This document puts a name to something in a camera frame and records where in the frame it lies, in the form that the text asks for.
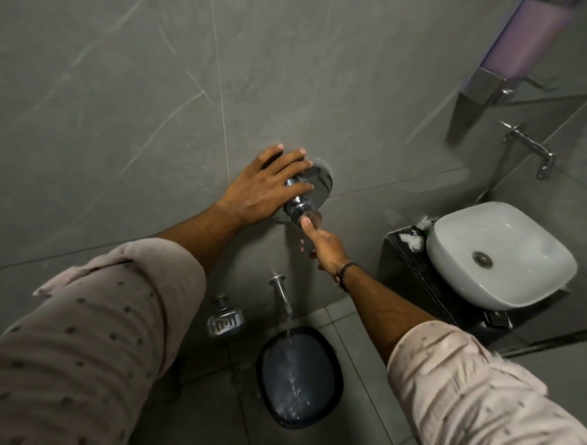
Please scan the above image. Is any person's left hand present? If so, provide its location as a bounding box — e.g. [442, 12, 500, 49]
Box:
[216, 144, 316, 228]

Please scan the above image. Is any person's right hand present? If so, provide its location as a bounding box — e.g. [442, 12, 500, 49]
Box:
[300, 216, 353, 278]

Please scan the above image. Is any chrome shower mixer valve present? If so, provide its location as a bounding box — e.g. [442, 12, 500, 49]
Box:
[274, 158, 334, 230]

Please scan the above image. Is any person's left forearm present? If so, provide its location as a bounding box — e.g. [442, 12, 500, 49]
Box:
[153, 199, 241, 276]

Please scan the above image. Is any person's right forearm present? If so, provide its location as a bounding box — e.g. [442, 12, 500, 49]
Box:
[337, 262, 437, 365]

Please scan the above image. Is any black thread wristband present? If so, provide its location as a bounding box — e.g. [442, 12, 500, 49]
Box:
[334, 261, 361, 292]

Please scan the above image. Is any black stone counter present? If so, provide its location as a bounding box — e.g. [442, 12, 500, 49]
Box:
[382, 224, 570, 345]

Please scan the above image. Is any dark blue bucket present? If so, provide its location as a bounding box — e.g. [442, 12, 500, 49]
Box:
[255, 325, 345, 423]

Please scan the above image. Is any white ceramic wash basin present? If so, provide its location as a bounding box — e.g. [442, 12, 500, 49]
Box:
[426, 202, 578, 311]

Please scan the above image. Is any chrome wall spout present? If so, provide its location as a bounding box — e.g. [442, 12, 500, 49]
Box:
[269, 274, 294, 317]

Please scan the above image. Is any chrome wire soap dish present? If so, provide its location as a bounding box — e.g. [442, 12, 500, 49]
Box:
[206, 296, 245, 338]

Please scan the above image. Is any small metal bracket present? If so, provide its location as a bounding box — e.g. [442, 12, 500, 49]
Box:
[485, 310, 513, 329]

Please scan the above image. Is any chrome basin wall tap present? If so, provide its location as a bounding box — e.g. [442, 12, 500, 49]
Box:
[498, 120, 557, 181]

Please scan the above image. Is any purple wall soap dispenser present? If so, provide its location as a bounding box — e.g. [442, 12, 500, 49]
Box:
[460, 0, 579, 107]

